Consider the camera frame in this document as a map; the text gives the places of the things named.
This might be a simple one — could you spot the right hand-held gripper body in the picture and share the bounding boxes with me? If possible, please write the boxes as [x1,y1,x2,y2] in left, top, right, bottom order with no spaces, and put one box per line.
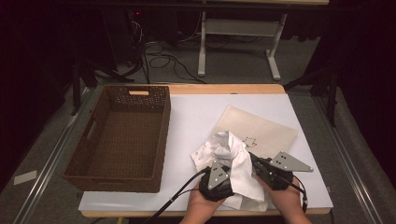
[253,151,314,190]

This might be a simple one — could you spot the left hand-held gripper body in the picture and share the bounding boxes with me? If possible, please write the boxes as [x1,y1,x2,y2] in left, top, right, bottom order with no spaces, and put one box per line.
[199,160,234,203]

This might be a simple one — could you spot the white shirt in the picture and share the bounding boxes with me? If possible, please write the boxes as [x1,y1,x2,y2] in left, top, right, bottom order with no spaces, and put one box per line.
[190,130,271,213]

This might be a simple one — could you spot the cream drawstring cloth bag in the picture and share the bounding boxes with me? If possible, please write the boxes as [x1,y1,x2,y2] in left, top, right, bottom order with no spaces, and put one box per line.
[213,105,299,161]

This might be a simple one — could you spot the brown woven basket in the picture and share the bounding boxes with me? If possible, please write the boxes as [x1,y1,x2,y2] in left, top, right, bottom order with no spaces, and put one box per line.
[63,85,172,193]

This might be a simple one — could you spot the person's left hand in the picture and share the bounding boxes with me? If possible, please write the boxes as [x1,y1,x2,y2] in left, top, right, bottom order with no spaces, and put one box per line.
[180,183,227,224]

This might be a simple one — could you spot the person's right hand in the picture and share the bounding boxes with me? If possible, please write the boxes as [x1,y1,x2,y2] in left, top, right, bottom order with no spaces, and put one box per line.
[256,176,312,224]

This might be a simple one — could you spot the white table mat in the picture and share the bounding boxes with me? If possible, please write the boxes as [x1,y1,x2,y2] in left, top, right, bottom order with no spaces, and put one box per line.
[78,93,334,213]

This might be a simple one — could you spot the black metal stand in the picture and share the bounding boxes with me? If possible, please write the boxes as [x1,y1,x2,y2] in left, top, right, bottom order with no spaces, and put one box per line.
[70,57,135,117]
[283,63,341,128]

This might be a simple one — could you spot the dark device with red light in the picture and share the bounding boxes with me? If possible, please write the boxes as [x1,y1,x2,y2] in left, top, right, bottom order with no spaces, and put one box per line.
[124,8,149,21]

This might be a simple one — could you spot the white tape piece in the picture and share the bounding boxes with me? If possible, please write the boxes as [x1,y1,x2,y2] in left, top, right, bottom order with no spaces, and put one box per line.
[13,170,37,186]

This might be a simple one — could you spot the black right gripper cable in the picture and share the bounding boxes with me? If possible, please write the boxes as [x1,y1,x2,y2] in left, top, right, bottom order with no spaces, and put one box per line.
[291,175,310,214]

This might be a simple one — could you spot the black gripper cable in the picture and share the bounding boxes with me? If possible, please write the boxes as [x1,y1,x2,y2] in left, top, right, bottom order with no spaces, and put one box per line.
[291,175,310,214]
[143,167,210,224]

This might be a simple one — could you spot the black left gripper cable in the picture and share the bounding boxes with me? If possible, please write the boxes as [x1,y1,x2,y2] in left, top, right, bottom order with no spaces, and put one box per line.
[143,167,210,224]

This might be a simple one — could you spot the metal floor rail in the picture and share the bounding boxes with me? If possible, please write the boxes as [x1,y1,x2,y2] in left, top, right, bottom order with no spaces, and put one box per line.
[12,87,96,224]
[313,95,385,224]

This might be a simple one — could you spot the black floor cables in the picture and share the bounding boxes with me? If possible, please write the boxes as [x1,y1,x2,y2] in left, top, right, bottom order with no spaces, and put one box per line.
[130,18,207,85]

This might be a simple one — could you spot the white metal desk frame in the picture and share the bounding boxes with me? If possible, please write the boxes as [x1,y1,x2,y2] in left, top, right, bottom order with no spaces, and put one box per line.
[197,10,289,82]

